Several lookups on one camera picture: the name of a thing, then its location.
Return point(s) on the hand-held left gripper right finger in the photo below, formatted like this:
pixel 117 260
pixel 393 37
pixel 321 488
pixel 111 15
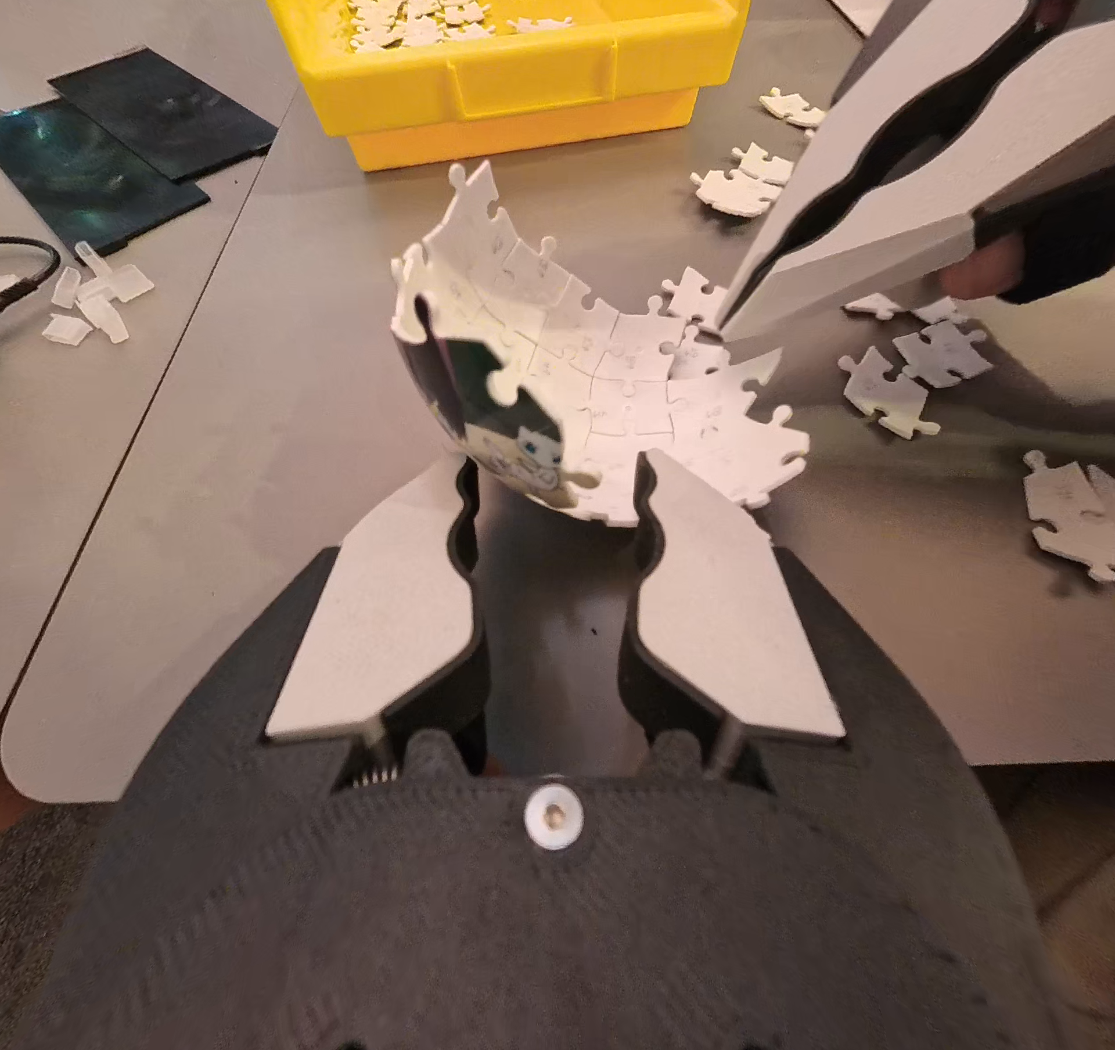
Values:
pixel 732 623

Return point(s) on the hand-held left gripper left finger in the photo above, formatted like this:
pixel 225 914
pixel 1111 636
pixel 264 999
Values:
pixel 383 623

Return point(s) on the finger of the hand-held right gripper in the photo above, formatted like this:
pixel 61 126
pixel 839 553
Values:
pixel 1028 135
pixel 915 48

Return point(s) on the partly built puzzle ball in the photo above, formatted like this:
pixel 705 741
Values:
pixel 610 370

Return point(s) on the heap of white puzzle pieces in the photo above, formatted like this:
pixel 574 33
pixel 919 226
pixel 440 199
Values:
pixel 418 18

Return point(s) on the person's right hand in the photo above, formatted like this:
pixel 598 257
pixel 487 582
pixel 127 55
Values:
pixel 984 270

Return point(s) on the yellow plastic bin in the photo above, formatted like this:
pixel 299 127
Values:
pixel 523 83

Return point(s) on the dark flat panel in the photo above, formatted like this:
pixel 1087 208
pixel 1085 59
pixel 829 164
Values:
pixel 165 109
pixel 87 170

